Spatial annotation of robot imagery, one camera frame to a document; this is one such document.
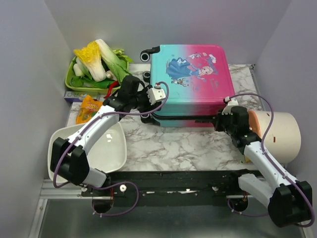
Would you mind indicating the yellow napa cabbage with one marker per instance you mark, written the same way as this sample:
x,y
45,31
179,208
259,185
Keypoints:
x,y
91,58

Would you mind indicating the aluminium frame rail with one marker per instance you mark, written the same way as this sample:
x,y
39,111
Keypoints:
x,y
49,192

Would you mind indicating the cream cylindrical bucket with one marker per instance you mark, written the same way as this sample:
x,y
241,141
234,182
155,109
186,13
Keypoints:
x,y
283,139

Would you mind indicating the white rectangular plastic tub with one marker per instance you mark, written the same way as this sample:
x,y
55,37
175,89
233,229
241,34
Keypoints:
x,y
108,154

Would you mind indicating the pink and teal kids suitcase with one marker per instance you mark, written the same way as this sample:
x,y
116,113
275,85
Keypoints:
x,y
198,79

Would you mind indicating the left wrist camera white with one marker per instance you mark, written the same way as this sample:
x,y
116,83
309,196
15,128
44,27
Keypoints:
x,y
156,94

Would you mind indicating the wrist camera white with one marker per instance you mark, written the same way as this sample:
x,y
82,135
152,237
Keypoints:
x,y
156,94
230,103

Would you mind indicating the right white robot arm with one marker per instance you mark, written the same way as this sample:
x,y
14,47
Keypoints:
x,y
288,200

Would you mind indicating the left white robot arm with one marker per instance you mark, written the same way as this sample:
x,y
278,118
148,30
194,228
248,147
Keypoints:
x,y
69,158

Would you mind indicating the white green bok choy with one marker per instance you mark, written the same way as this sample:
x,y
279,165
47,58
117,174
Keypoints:
x,y
116,60

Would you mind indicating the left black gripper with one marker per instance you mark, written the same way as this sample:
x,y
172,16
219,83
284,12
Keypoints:
x,y
147,108

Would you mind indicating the orange snack bag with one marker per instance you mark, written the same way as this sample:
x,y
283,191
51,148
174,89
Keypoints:
x,y
88,109

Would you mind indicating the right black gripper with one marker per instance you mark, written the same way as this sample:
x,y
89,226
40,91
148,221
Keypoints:
x,y
217,119

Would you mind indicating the red chili pepper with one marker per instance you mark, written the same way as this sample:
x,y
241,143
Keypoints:
x,y
114,85

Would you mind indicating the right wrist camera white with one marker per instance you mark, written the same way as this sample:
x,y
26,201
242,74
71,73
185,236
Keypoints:
x,y
230,103

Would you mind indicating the white mushroom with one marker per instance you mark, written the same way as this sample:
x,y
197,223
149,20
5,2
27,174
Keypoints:
x,y
110,75

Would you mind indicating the purple white box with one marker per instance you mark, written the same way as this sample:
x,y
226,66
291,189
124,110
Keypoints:
x,y
78,96

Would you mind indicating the green vegetable tray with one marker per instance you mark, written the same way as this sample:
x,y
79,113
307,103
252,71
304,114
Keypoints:
x,y
85,83

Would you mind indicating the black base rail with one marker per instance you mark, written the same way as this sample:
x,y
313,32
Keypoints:
x,y
171,188

